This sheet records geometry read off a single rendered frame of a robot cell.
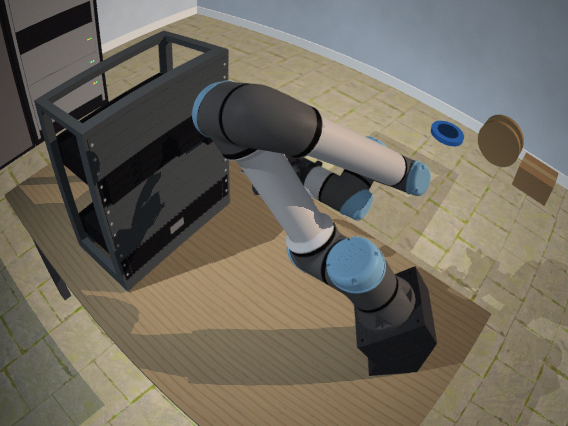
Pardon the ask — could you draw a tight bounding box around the dark grey server rack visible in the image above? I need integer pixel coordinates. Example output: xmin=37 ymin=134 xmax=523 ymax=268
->
xmin=34 ymin=31 xmax=230 ymax=292

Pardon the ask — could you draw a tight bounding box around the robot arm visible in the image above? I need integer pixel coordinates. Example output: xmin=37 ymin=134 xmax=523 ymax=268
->
xmin=192 ymin=81 xmax=431 ymax=334

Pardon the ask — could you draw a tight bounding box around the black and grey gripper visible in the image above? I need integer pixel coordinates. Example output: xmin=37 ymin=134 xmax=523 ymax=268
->
xmin=284 ymin=154 xmax=323 ymax=185

